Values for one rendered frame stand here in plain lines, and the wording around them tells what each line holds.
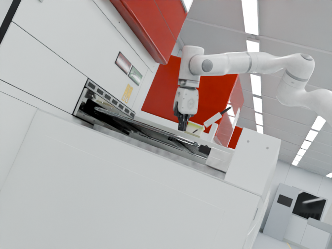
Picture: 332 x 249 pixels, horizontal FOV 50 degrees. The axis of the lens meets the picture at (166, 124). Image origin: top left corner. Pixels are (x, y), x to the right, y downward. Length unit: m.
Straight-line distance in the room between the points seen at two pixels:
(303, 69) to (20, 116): 1.06
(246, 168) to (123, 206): 0.30
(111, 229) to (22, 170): 0.30
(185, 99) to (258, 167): 0.59
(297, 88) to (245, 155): 0.73
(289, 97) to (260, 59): 0.20
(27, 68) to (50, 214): 0.37
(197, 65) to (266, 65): 0.38
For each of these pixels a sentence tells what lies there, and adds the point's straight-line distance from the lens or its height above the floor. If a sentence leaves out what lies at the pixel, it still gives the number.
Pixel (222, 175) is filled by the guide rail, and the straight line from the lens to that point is 1.09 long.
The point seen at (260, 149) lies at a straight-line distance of 0.88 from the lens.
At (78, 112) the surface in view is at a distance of 1.17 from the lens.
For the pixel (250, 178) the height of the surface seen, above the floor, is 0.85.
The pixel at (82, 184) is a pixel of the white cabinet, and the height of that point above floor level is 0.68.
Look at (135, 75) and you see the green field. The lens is 1.45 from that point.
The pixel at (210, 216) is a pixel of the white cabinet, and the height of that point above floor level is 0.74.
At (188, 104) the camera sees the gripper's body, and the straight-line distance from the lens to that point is 1.40.
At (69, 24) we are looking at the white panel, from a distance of 1.05.
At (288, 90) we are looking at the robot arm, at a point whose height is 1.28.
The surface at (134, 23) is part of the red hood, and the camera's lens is 1.28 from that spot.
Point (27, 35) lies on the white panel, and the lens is 0.94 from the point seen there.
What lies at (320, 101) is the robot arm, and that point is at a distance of 1.49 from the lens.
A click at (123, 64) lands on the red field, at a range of 1.34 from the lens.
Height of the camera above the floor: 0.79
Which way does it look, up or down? 7 degrees up
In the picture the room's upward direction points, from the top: 22 degrees clockwise
